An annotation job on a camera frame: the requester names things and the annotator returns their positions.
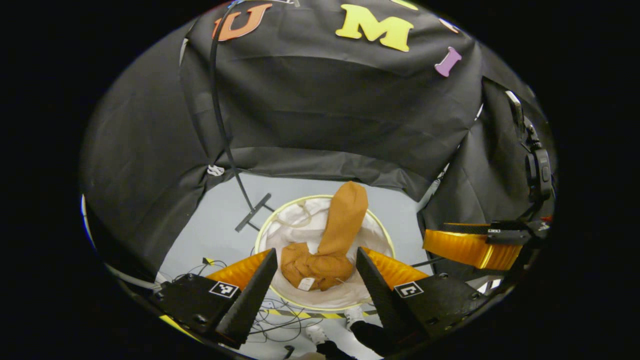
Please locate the person's right leg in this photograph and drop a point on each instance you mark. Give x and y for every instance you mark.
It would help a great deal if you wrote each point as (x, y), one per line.
(370, 337)

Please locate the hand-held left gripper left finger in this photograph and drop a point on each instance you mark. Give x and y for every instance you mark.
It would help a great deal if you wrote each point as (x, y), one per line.
(250, 300)

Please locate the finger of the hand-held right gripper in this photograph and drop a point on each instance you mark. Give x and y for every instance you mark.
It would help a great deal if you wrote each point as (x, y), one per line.
(465, 247)

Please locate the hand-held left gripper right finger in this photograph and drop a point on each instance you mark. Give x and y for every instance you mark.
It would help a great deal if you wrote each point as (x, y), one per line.
(382, 300)

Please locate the white round laundry hamper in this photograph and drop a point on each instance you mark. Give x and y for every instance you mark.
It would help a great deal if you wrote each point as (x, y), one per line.
(300, 225)

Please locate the person's leg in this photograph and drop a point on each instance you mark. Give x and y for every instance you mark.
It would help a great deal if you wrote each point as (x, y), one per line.
(332, 351)
(370, 337)

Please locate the yellow black floor tape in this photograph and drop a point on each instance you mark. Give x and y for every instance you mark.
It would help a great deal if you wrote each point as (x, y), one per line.
(310, 315)

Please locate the black backdrop cloth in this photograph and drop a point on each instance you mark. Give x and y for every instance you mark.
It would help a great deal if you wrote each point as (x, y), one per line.
(325, 100)

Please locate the person's white shoe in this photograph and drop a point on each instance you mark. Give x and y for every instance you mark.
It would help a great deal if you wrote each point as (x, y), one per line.
(316, 334)
(354, 316)

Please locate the person's left white shoe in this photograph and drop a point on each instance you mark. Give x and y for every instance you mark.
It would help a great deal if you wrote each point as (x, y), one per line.
(316, 334)

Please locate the person's left leg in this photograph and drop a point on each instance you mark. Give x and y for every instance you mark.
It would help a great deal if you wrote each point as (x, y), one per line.
(332, 351)

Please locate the person's right white shoe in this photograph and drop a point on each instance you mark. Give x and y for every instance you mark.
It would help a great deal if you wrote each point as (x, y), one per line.
(354, 316)

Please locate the brown jacket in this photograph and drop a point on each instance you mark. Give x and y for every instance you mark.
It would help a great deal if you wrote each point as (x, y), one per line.
(345, 220)

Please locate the black clothes rack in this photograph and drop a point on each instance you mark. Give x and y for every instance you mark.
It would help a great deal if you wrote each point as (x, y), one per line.
(217, 100)

